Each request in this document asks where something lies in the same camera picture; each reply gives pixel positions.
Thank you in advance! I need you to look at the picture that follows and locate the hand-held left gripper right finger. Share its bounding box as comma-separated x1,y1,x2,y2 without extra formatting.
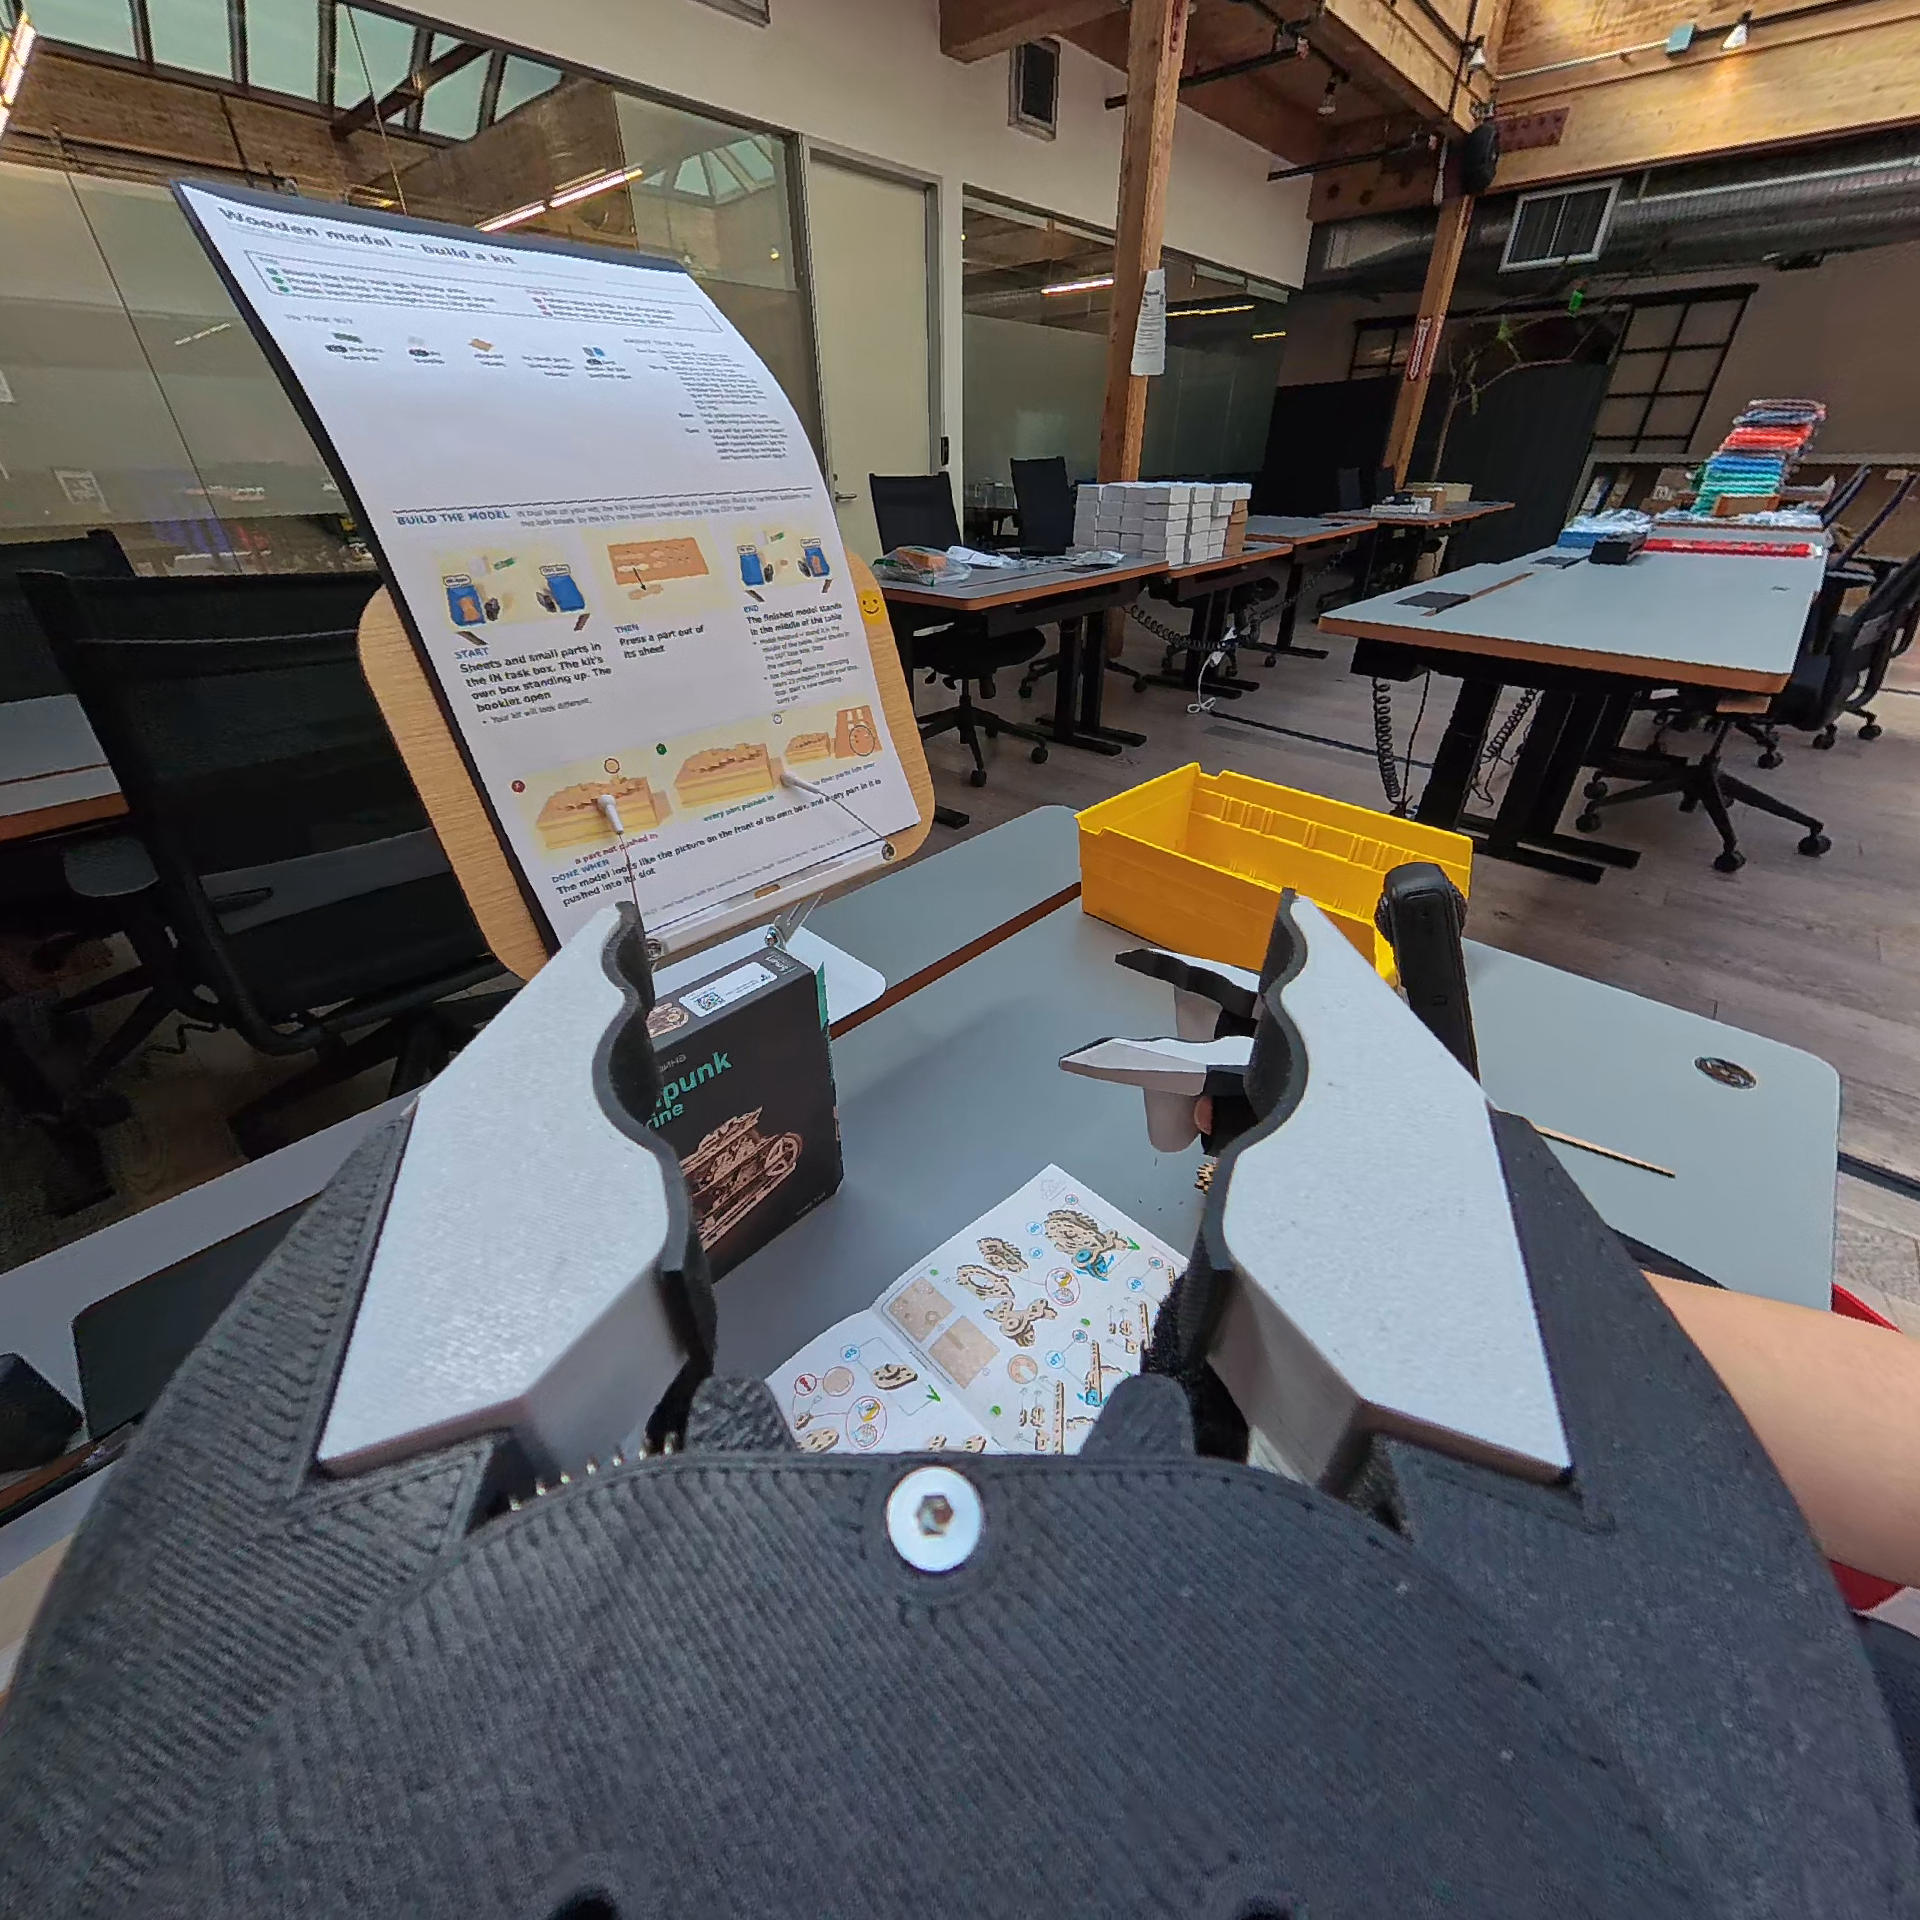
1197,891,1577,1502

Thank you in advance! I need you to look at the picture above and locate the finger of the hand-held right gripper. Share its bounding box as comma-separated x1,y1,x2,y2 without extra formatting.
1116,948,1261,1012
1060,1032,1256,1154

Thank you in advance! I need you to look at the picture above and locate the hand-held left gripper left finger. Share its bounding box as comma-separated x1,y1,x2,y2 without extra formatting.
311,901,719,1481

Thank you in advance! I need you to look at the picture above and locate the person's right forearm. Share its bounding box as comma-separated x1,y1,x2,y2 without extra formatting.
1641,1271,1920,1591

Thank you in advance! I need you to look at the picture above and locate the grey desk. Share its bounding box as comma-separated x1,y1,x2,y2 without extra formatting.
0,802,1843,1652

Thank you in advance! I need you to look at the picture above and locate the yellow plastic bin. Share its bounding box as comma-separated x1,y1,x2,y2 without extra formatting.
1076,762,1474,982

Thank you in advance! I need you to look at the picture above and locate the thin wooden stick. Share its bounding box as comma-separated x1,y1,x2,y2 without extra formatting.
1527,1124,1680,1179

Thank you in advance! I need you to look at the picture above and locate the black model kit box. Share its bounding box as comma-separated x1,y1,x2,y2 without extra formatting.
644,936,846,1282

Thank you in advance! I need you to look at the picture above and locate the illustrated instruction booklet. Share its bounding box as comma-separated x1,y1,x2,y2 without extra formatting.
764,1164,1193,1458

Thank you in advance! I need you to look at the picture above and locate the long grey table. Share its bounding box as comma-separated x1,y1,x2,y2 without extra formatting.
1319,525,1830,872

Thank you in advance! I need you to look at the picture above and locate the grey table with wood edge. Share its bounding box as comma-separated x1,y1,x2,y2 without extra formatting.
1163,531,1299,695
876,551,1170,789

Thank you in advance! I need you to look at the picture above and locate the stack of white boxes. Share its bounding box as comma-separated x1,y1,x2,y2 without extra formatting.
1070,481,1253,569

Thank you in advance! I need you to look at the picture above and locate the wooden document stand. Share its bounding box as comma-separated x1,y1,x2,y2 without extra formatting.
357,546,940,1038

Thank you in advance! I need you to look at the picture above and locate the black mesh office chair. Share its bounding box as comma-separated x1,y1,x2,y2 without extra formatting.
1574,546,1920,874

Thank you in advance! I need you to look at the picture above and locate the stack of coloured packs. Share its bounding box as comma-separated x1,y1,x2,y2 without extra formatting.
1690,398,1824,519

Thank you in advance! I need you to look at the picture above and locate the printed instruction sheet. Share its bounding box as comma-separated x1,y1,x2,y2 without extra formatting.
177,181,923,946

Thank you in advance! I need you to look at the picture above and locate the wooden post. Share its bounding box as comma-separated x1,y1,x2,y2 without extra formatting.
1099,0,1190,485
1380,195,1479,484

